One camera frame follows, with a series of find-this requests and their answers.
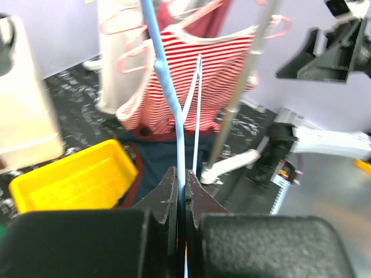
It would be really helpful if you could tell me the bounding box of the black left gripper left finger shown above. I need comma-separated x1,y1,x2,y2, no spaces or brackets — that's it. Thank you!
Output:
1,167,178,277

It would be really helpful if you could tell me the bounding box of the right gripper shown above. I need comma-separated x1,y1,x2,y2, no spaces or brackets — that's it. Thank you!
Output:
276,17,370,83

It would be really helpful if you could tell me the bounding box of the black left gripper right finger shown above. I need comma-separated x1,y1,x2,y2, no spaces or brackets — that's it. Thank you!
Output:
187,171,355,277

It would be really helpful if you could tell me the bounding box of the navy tank top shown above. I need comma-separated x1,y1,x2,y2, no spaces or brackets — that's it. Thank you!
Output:
115,127,216,207

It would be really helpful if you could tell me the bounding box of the red white striped tank top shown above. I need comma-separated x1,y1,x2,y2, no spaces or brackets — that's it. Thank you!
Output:
116,25,256,134

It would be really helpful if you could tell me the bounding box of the light blue wire hanger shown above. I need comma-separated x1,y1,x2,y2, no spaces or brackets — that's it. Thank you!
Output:
140,0,188,277

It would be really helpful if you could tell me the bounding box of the pink hanger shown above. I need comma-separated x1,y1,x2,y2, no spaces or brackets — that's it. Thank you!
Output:
100,1,232,39
115,14,293,73

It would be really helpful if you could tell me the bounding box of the maroon tank top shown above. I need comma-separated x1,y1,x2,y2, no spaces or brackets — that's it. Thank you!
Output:
156,1,232,38

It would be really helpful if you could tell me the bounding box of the white rack base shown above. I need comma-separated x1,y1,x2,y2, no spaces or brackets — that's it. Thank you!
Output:
200,99,275,185

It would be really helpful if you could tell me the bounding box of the yellow plastic tray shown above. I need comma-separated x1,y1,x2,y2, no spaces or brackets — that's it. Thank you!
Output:
9,139,138,214

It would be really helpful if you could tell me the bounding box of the grey clothes rack pole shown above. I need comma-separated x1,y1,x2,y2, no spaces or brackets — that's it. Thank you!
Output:
205,0,282,170

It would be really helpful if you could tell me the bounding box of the white drawer unit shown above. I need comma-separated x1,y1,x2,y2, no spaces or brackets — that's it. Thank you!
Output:
1,14,64,173

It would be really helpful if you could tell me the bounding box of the dark green mug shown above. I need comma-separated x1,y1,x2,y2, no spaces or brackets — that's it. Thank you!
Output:
1,13,17,76

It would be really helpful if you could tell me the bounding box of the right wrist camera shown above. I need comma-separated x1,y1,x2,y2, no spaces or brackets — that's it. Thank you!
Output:
324,0,371,21

